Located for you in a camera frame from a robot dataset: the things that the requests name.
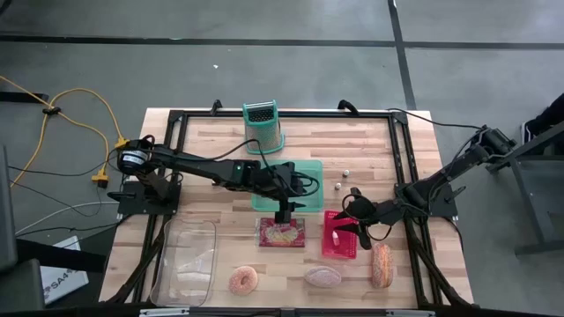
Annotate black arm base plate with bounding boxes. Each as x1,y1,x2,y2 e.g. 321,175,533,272
107,179,182,217
394,182,467,219

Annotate long orange sugared bread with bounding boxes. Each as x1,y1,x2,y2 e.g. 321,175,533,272
369,242,395,290

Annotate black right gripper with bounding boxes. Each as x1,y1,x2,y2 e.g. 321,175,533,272
332,187,393,251

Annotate black flat floor bar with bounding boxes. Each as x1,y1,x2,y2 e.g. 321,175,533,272
0,91,49,104

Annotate white cable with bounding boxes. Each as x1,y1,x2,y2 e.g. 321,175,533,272
15,201,121,237

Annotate black slanted bar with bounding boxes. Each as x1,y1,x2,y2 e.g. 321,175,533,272
15,237,108,275

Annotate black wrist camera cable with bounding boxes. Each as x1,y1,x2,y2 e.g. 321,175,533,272
175,138,322,199

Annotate yellow extension cable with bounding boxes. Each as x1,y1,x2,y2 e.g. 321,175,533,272
11,86,132,187
0,74,111,184

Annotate red popcorn packet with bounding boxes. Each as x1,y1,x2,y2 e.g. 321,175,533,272
255,217,307,248

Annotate teal translucent plastic bin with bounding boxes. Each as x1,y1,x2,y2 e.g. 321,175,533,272
250,158,325,213

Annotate black aluminium table frame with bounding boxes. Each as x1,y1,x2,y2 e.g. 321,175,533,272
108,108,475,309

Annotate pink sugared donut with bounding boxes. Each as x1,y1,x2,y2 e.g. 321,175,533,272
227,265,260,297

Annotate red plastic mesh basket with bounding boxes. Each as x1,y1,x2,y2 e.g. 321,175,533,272
320,210,359,260

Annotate teal steel box grater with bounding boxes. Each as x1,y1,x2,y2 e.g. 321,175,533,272
241,99,286,156

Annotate white printed cardboard box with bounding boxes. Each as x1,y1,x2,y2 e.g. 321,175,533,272
40,235,90,306

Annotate person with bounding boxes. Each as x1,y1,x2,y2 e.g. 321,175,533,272
521,92,564,143

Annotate thin black cable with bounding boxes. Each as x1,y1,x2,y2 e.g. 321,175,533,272
387,107,486,132

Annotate dark grey equipment case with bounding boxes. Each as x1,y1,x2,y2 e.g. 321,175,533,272
0,144,46,316

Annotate black metal side table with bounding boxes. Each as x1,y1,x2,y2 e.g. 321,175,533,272
486,127,564,256

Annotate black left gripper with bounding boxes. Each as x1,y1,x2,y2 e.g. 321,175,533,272
257,160,312,225

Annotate clear plastic container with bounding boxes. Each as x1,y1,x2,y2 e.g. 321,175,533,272
149,217,218,308

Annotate purple sugared oval bun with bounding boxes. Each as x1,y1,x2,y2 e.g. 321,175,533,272
303,265,343,289

